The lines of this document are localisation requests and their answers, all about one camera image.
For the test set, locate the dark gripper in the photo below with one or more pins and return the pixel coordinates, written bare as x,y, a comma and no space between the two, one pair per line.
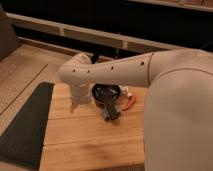
109,111

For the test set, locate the dark ceramic bowl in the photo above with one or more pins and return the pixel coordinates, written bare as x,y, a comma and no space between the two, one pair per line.
103,92

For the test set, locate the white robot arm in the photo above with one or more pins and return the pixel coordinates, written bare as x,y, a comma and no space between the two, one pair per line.
178,110

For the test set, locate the red and white object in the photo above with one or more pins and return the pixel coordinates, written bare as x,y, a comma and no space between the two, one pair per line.
131,97

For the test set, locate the dark floor mat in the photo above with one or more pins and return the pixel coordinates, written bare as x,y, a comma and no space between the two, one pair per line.
22,141

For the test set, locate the white long shelf rail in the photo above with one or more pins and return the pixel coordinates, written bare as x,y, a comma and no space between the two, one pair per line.
89,35

